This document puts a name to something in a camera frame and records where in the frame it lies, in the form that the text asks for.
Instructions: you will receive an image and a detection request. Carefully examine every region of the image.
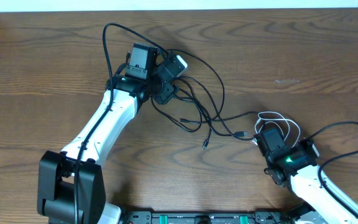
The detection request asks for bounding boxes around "white USB cable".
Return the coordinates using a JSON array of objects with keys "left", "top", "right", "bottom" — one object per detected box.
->
[{"left": 250, "top": 111, "right": 301, "bottom": 148}]

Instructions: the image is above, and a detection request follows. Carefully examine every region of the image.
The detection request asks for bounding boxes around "black USB cable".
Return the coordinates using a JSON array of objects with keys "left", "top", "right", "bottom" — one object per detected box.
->
[{"left": 125, "top": 48, "right": 260, "bottom": 151}]

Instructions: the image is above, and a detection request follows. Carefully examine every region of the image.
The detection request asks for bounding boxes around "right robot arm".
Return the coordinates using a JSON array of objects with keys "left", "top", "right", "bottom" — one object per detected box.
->
[{"left": 254, "top": 128, "right": 358, "bottom": 224}]

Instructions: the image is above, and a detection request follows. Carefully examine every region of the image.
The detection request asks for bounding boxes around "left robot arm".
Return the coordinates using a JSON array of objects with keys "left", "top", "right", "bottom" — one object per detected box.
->
[{"left": 37, "top": 43, "right": 188, "bottom": 223}]

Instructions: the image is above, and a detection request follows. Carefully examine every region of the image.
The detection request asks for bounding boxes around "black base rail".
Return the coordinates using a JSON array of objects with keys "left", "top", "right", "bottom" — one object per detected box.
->
[{"left": 116, "top": 202, "right": 329, "bottom": 224}]

